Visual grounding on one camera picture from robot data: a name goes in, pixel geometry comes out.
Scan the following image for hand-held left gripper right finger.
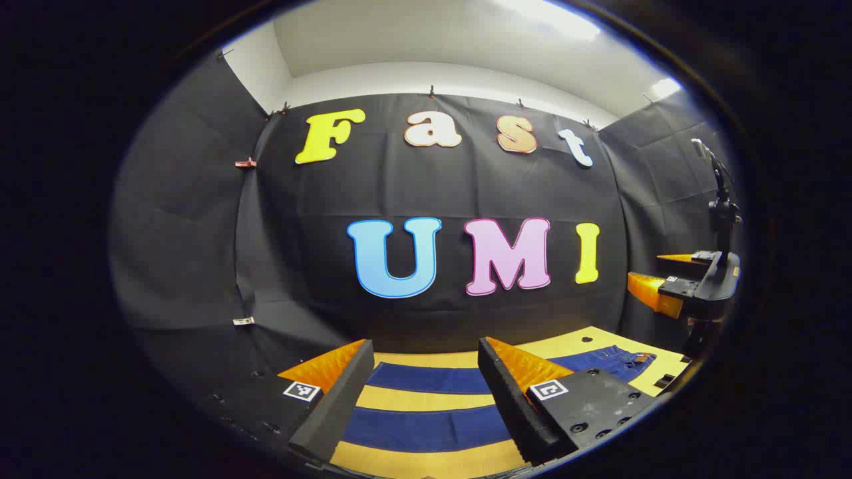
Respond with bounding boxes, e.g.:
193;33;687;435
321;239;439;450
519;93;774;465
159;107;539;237
477;336;658;466

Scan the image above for blue denim jeans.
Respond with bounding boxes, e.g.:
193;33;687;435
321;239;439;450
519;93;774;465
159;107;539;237
341;345;658;454

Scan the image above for black backdrop cloth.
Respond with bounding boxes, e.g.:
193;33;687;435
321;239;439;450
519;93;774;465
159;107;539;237
110;50;743;426

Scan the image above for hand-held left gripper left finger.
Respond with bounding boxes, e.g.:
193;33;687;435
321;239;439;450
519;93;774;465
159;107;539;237
206;338;375;466

